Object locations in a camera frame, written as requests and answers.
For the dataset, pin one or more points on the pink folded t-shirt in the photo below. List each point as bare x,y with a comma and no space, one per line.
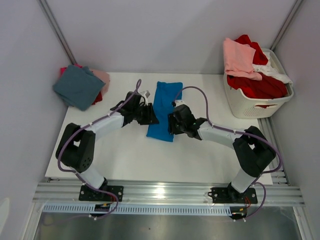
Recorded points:
104,77

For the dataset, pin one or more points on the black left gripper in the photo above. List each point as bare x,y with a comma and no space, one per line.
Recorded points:
150,117

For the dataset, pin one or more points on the aluminium mounting rail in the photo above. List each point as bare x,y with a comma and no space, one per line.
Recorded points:
165,193

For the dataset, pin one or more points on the left aluminium frame post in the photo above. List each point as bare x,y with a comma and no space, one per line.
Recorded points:
49,15

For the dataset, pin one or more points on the aluminium frame post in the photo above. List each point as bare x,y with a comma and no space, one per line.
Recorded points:
287,23
49,15

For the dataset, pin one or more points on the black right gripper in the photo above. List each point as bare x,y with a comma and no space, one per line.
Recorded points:
171,128

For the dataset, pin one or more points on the teal folded t-shirt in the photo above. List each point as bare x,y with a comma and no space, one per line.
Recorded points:
78,87

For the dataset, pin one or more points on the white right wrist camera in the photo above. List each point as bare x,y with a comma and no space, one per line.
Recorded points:
177,102

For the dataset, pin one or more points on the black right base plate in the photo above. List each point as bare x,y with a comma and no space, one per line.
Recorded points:
226,195

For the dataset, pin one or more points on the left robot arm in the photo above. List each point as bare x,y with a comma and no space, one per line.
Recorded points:
76,149

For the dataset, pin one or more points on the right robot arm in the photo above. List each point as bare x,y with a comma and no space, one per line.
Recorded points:
251,148

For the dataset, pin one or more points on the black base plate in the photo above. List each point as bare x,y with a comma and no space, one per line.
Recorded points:
226,195
89,195

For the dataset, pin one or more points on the white t-shirt in basket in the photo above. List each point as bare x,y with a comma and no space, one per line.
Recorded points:
273,68

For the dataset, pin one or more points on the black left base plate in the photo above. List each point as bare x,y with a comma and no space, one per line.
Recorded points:
89,195

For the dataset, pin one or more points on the right aluminium frame post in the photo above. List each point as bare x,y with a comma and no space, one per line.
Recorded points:
287,23

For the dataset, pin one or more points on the red t-shirt in basket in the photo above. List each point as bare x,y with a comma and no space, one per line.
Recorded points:
268,87

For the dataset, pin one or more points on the white perforated laundry basket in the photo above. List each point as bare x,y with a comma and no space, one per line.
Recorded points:
252,108

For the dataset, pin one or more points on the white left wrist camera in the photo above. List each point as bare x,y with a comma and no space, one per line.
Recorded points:
145,94

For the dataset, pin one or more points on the white slotted cable duct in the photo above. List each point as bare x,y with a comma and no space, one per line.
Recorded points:
138,209

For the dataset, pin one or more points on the pink t-shirt in basket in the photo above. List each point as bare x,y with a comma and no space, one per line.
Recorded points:
238,60

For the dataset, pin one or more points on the bright blue t-shirt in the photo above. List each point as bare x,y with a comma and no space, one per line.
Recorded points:
165,94

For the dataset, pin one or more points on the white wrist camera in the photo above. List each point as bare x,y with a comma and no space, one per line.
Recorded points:
177,102
145,94

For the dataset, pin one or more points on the red folded t-shirt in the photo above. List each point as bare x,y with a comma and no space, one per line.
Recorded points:
98,98

